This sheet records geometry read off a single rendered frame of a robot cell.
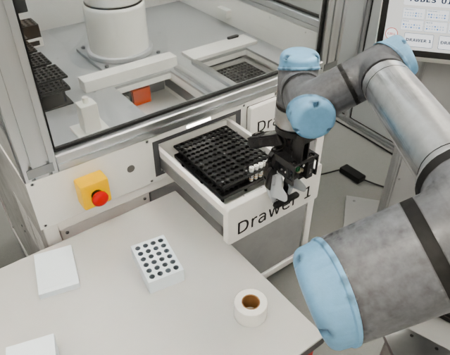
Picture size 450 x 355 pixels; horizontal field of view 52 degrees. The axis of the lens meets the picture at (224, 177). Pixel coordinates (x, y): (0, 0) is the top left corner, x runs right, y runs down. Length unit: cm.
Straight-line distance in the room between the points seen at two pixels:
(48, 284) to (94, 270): 10
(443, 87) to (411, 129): 131
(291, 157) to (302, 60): 21
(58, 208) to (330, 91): 72
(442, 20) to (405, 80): 109
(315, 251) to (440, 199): 13
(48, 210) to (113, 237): 17
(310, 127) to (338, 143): 218
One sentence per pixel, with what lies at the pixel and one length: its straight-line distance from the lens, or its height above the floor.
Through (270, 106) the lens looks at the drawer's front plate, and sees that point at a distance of 141.
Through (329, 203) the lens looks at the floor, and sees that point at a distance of 249.
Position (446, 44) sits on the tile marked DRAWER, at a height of 100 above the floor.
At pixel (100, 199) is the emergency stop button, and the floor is 88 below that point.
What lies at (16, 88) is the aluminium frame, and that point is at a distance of 103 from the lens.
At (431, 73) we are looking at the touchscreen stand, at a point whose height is 86.
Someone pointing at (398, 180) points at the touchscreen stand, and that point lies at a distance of 213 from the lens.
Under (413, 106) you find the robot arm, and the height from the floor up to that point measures 131.
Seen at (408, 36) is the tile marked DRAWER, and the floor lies 101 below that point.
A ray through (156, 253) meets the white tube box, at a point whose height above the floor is 79.
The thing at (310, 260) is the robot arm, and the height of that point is 125.
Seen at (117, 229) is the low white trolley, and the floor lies 76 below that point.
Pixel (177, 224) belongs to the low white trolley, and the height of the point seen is 76.
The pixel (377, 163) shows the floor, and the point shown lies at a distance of 285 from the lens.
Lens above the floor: 160
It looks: 38 degrees down
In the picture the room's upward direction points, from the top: straight up
